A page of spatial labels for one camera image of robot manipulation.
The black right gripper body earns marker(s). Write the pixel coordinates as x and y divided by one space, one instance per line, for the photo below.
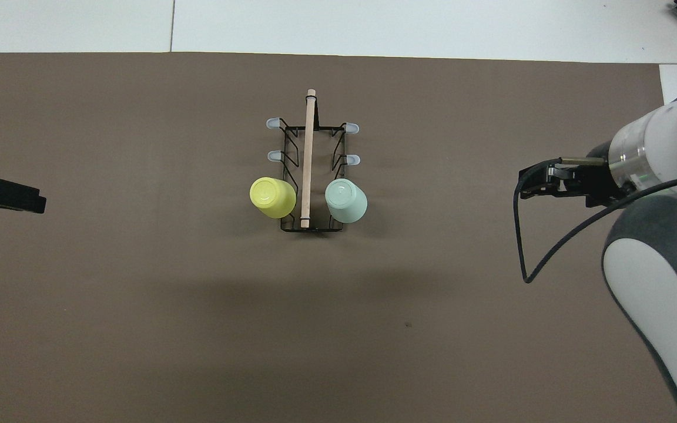
603 182

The pale green plastic cup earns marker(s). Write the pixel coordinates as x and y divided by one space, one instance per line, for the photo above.
345 201

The yellow plastic cup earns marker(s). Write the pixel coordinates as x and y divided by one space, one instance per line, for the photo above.
272 198

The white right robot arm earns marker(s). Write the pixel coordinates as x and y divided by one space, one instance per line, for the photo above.
644 282

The brown table mat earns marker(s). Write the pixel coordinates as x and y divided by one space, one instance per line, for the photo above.
197 323

